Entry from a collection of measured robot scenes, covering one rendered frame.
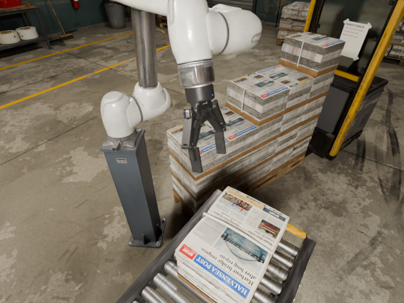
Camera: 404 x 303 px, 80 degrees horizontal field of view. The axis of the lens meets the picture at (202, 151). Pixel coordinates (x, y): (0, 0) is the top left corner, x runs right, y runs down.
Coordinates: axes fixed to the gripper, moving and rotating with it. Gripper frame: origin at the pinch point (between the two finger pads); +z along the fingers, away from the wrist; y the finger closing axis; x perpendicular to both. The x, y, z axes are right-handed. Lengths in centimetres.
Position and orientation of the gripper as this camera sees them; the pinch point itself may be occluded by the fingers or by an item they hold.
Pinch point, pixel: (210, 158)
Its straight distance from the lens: 68.5
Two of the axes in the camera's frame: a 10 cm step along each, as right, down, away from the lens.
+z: 1.5, 9.3, 3.2
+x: 8.4, 0.5, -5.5
